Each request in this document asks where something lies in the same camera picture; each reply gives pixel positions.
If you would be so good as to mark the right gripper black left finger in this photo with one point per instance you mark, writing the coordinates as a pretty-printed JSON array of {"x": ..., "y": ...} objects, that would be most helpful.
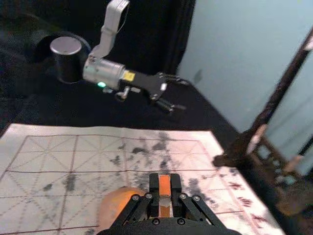
[{"x": 154, "y": 186}]

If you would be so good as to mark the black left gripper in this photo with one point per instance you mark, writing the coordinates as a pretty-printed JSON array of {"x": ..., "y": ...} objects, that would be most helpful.
[{"x": 144, "y": 82}]

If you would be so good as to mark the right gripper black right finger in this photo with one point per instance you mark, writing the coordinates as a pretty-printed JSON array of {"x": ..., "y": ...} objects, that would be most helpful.
[{"x": 176, "y": 186}]

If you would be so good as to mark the orange stick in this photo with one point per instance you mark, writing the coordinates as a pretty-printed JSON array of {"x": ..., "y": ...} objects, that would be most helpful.
[{"x": 164, "y": 186}]

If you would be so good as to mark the orange round dish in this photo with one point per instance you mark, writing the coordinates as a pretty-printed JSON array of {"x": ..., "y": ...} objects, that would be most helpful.
[{"x": 115, "y": 205}]

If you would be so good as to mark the white gridded practice sheet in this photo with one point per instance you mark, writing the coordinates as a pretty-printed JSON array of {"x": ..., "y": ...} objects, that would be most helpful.
[{"x": 73, "y": 171}]

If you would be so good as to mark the dark wooden rack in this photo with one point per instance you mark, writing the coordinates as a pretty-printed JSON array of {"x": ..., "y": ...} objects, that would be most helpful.
[{"x": 264, "y": 156}]

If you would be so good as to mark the black table cloth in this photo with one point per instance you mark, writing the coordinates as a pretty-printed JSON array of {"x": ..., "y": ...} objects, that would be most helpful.
[{"x": 73, "y": 107}]

